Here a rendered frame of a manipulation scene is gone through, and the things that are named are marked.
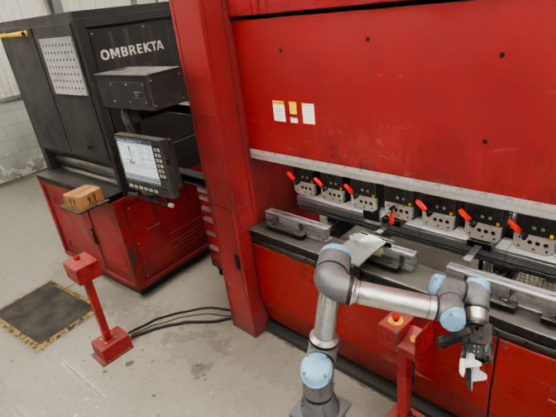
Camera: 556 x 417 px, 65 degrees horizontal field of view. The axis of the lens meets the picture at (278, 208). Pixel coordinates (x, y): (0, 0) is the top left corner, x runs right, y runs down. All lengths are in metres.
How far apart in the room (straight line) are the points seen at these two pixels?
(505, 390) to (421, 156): 1.15
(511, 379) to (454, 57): 1.43
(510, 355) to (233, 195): 1.69
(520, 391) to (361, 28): 1.77
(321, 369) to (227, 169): 1.41
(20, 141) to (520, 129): 7.61
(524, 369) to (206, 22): 2.26
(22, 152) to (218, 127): 6.14
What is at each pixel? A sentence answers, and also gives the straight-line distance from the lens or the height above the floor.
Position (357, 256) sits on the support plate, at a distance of 2.27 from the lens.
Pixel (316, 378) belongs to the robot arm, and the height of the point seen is 0.99.
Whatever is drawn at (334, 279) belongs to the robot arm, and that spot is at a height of 1.40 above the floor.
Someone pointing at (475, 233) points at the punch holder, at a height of 1.20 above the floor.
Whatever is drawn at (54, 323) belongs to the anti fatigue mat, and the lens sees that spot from 4.19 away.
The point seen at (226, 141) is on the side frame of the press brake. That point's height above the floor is 1.50.
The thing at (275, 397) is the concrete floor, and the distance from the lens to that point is 2.96.
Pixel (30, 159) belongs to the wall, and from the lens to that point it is 8.50.
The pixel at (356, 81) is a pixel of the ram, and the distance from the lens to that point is 2.15.
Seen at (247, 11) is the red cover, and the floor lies 2.18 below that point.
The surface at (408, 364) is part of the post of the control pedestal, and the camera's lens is 2.36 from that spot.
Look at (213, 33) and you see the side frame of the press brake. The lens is 2.56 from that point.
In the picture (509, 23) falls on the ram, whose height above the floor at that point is 2.06.
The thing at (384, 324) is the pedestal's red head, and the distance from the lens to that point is 2.20.
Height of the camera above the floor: 2.23
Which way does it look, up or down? 26 degrees down
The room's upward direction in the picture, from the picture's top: 7 degrees counter-clockwise
